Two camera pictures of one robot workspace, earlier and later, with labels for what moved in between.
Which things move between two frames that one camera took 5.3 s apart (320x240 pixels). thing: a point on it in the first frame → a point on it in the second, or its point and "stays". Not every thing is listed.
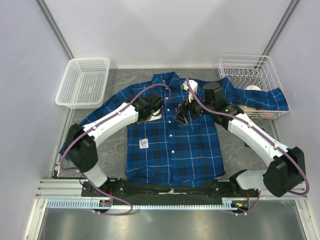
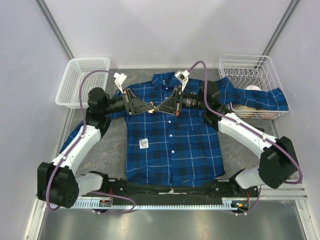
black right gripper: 186,107 → 172,101
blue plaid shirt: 164,150 stays
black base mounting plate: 126,193 stays
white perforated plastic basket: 84,85 stays
